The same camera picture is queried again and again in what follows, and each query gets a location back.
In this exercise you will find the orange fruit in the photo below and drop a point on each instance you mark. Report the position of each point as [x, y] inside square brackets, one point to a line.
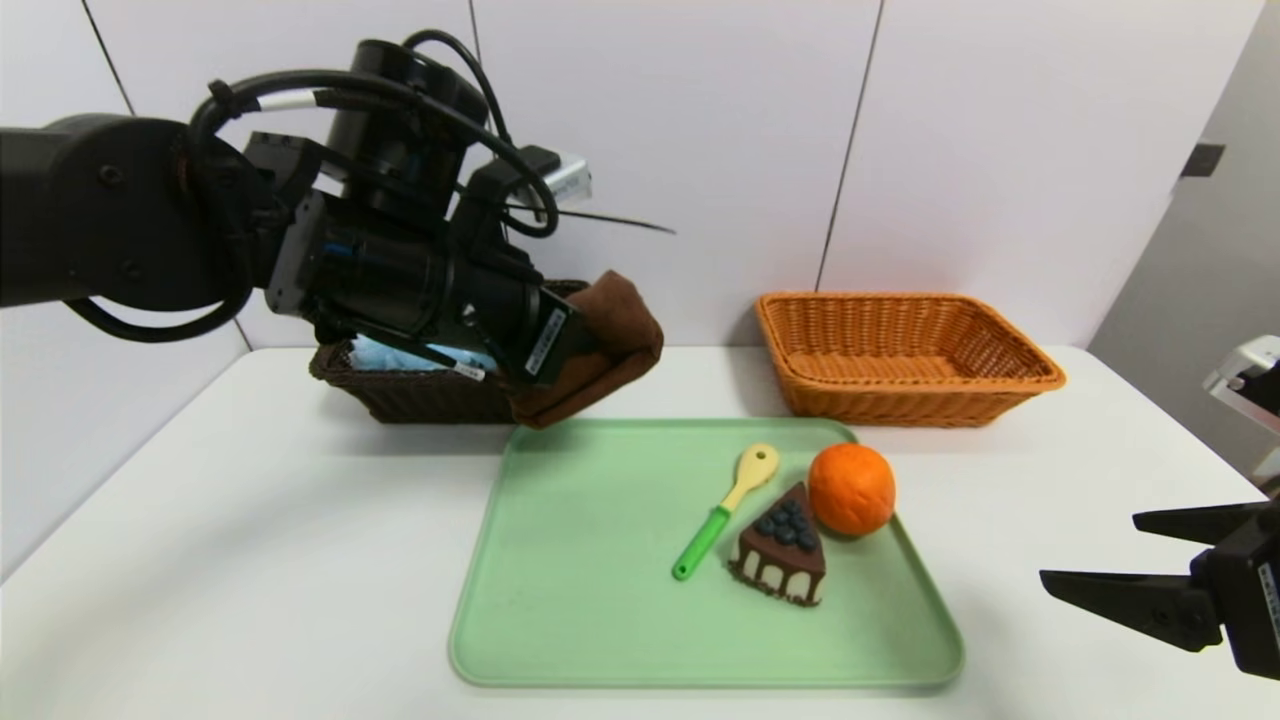
[852, 488]

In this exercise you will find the brown towel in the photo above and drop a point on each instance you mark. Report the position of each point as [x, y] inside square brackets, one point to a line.
[625, 330]

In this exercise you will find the orange wicker basket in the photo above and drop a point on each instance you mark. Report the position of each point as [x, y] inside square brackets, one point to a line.
[900, 405]

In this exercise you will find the light blue bath pouf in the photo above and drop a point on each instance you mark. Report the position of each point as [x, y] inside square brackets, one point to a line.
[390, 355]

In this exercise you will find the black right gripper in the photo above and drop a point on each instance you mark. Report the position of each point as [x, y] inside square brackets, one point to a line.
[1250, 577]

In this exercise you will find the light green plastic tray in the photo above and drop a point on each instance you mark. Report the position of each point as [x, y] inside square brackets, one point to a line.
[600, 600]

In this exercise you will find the chocolate blueberry cake slice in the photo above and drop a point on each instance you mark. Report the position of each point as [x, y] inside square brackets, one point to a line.
[785, 555]

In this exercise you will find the dark wall bracket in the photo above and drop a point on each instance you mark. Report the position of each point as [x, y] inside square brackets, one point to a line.
[1203, 158]

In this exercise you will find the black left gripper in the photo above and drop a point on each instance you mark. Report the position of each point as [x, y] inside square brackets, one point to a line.
[551, 343]

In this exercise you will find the dark brown wicker basket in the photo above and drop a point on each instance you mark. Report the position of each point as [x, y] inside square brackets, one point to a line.
[420, 400]

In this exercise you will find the thin black zip tie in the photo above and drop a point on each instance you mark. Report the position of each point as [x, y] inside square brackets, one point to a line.
[600, 218]

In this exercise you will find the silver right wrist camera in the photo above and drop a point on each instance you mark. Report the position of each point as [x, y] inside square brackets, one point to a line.
[1250, 380]

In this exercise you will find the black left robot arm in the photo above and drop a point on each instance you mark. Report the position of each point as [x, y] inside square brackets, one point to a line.
[90, 210]

